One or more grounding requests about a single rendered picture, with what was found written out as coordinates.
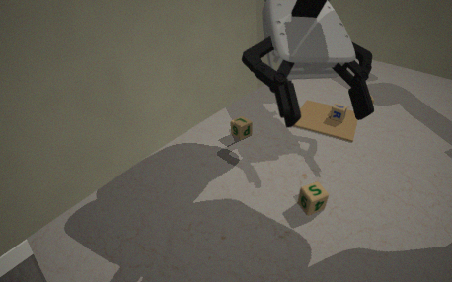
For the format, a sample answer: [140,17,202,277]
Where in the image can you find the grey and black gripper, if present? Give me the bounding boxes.
[242,0,374,127]

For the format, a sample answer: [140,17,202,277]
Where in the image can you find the tan flat mat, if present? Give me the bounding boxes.
[294,100,357,142]

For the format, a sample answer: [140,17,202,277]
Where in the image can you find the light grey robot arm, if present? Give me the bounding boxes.
[291,0,327,18]

